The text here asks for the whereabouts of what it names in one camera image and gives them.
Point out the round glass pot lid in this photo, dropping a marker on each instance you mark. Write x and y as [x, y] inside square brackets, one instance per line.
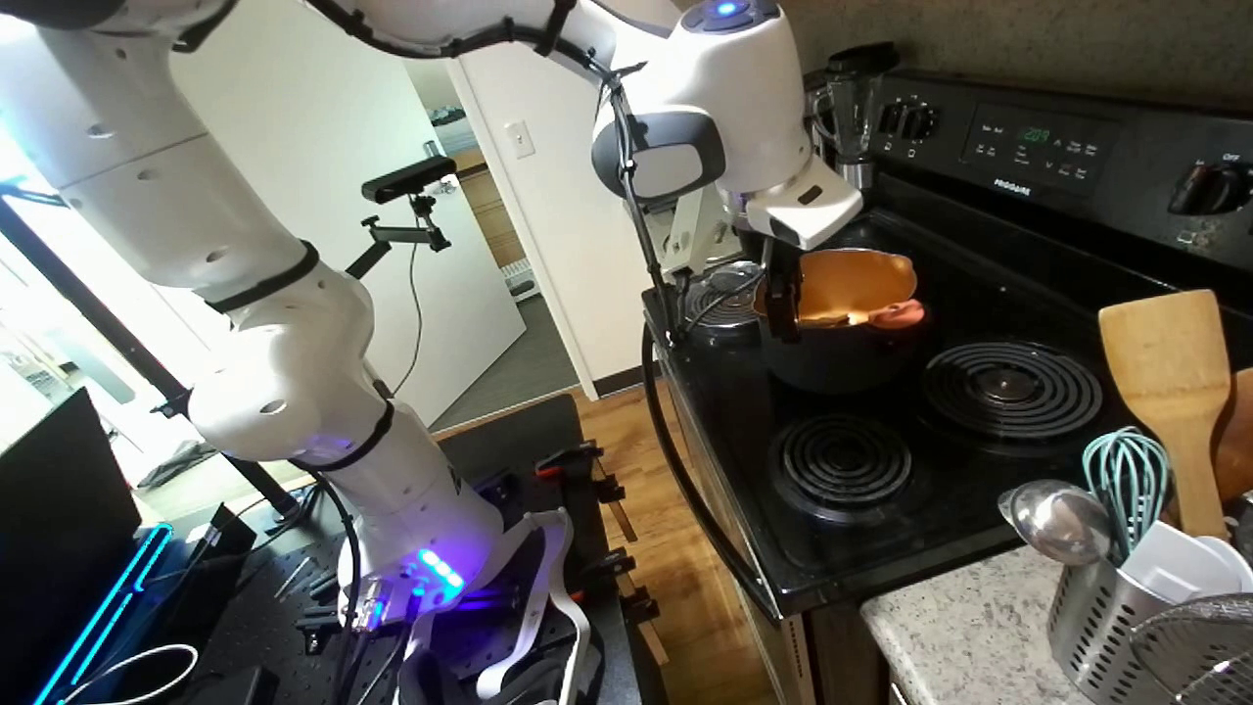
[714, 304]

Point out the grey pot copper interior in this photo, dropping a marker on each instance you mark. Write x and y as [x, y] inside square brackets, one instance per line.
[845, 366]

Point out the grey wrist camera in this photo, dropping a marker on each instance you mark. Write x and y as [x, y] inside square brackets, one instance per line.
[809, 217]

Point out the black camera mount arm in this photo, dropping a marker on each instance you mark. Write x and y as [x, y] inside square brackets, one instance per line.
[404, 238]

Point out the teal silicone whisk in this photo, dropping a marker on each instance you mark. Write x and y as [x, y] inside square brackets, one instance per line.
[1123, 476]

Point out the black robot cart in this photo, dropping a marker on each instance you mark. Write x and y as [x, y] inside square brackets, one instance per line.
[510, 451]

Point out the white door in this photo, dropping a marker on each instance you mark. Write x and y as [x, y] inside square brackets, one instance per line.
[338, 261]

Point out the black stereo camera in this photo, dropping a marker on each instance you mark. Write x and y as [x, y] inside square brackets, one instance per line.
[409, 177]

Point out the black electric stove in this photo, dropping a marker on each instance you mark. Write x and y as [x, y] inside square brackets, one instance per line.
[993, 433]

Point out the metal ladle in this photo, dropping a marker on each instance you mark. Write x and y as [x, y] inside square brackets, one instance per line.
[1052, 520]

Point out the white plastic utensil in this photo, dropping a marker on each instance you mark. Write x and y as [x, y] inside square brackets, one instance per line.
[1180, 561]

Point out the light wooden spatula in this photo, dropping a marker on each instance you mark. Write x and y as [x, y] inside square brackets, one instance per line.
[1169, 377]

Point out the white light switch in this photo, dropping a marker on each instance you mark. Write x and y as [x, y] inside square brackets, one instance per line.
[522, 138]

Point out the perforated metal utensil holder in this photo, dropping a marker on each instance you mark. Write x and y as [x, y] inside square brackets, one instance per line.
[1121, 640]

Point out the blue edged black case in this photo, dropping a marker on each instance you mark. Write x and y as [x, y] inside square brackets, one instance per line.
[111, 610]

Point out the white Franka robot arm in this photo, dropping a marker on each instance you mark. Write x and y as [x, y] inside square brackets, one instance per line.
[198, 221]

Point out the orange black clamp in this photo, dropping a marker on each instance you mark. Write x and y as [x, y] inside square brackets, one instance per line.
[610, 583]
[579, 468]

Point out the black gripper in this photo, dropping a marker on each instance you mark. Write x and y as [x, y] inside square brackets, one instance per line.
[780, 267]

